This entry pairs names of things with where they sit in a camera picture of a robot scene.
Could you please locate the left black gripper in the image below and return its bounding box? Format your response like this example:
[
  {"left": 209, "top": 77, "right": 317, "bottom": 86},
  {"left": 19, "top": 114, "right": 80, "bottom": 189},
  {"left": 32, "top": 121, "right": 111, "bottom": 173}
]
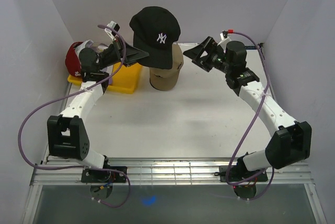
[{"left": 97, "top": 36, "right": 149, "bottom": 71}]

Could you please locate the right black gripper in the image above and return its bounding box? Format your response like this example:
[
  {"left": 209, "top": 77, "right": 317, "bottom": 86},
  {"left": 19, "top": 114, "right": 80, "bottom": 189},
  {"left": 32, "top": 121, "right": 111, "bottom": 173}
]
[{"left": 182, "top": 37, "right": 231, "bottom": 74}]

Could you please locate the black baseball cap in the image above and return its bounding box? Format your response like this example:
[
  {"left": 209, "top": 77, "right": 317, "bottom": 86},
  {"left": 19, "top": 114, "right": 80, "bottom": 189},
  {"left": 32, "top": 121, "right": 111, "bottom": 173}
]
[{"left": 129, "top": 6, "right": 181, "bottom": 70}]

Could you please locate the beige baseball cap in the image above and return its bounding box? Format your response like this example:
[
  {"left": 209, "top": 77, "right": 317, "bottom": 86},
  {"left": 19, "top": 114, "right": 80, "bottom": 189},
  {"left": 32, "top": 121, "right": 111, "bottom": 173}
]
[{"left": 149, "top": 44, "right": 184, "bottom": 91}]

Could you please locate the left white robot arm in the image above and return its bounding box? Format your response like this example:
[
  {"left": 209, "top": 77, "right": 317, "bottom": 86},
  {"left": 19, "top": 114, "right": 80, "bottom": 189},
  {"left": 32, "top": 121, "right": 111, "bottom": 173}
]
[{"left": 47, "top": 39, "right": 149, "bottom": 182}]

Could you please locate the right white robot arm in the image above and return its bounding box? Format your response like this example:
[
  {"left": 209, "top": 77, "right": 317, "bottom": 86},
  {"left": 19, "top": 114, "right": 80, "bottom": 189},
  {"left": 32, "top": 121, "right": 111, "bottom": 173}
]
[{"left": 183, "top": 37, "right": 312, "bottom": 182}]

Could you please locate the yellow plastic tray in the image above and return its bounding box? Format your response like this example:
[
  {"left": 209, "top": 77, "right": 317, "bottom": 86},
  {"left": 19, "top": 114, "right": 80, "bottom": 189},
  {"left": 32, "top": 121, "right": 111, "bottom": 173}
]
[{"left": 68, "top": 63, "right": 142, "bottom": 94}]

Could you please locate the white baseball cap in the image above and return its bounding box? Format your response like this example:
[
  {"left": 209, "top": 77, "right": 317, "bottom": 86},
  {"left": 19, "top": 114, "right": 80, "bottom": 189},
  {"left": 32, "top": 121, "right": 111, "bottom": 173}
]
[{"left": 74, "top": 40, "right": 108, "bottom": 57}]

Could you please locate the blue table label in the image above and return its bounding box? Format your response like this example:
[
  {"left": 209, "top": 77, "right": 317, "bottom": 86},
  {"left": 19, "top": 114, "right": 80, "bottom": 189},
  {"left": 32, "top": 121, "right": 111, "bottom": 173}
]
[{"left": 245, "top": 46, "right": 256, "bottom": 50}]

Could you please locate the red baseball cap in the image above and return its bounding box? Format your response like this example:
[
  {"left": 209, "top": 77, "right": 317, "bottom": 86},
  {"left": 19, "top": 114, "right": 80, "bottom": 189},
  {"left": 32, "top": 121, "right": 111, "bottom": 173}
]
[{"left": 65, "top": 41, "right": 83, "bottom": 77}]

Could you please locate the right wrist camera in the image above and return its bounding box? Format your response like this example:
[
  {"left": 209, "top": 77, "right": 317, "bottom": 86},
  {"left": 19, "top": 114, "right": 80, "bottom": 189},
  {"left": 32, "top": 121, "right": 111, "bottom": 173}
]
[{"left": 218, "top": 29, "right": 234, "bottom": 49}]

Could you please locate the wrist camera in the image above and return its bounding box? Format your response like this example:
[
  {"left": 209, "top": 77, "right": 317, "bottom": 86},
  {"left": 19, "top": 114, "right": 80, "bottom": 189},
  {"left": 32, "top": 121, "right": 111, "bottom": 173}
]
[
  {"left": 104, "top": 21, "right": 120, "bottom": 41},
  {"left": 218, "top": 29, "right": 234, "bottom": 49}
]

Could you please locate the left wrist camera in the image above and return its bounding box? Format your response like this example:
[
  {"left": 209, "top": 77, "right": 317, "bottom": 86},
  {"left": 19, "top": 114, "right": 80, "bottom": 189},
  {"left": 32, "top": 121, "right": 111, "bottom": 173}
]
[{"left": 104, "top": 21, "right": 120, "bottom": 41}]

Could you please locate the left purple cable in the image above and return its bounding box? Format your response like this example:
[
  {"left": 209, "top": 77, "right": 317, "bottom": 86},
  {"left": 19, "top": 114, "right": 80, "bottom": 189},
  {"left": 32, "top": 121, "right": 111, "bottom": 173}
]
[{"left": 18, "top": 24, "right": 131, "bottom": 208}]

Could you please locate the aluminium frame rail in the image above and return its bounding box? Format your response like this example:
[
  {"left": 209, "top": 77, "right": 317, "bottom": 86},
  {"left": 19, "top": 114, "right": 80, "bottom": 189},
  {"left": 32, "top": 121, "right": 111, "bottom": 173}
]
[{"left": 22, "top": 158, "right": 327, "bottom": 223}]

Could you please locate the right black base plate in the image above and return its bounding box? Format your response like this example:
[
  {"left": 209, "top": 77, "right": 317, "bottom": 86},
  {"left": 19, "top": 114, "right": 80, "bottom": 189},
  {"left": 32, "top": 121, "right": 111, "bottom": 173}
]
[{"left": 214, "top": 165, "right": 268, "bottom": 182}]

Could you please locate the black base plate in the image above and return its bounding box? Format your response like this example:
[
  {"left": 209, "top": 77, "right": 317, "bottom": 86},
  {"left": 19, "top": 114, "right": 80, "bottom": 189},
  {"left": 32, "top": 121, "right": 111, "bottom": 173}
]
[
  {"left": 214, "top": 165, "right": 268, "bottom": 182},
  {"left": 81, "top": 169, "right": 126, "bottom": 183}
]

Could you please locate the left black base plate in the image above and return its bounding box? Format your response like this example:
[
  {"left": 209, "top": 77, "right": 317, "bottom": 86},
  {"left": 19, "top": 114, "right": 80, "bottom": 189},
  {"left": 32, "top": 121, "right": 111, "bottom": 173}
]
[{"left": 81, "top": 169, "right": 126, "bottom": 183}]

